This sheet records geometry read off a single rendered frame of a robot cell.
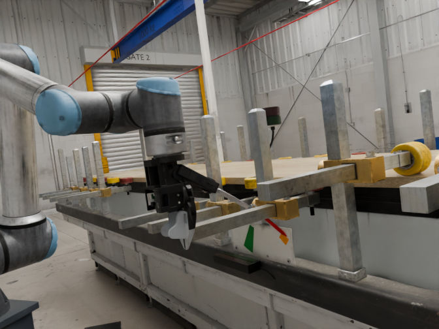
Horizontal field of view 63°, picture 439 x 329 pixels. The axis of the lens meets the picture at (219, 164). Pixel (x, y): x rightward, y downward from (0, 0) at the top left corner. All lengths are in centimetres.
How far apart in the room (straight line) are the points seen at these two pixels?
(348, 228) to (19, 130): 102
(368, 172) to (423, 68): 780
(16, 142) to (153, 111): 65
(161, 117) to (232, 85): 1066
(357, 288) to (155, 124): 54
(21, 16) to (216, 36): 524
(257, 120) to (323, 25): 901
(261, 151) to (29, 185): 78
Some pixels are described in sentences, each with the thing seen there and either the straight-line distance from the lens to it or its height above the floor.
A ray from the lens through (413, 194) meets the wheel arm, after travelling 46.
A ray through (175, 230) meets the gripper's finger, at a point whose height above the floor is 87.
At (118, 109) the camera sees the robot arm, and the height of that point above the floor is 114.
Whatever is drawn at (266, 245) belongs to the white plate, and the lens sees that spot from 103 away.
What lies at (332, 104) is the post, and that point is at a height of 109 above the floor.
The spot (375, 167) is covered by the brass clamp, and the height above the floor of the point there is 95.
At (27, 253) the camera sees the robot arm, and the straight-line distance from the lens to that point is 138.
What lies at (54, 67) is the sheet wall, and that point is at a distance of 914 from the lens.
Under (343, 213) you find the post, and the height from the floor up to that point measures 85.
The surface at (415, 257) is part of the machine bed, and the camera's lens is 104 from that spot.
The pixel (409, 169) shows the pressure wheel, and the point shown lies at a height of 92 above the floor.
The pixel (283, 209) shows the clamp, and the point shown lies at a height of 85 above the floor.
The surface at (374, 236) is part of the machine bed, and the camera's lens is 108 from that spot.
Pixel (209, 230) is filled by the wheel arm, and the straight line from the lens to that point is 84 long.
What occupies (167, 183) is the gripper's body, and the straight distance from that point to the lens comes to 78.
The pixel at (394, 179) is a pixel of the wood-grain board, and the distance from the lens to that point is 99.
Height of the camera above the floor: 103
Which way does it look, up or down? 3 degrees down
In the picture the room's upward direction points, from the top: 7 degrees counter-clockwise
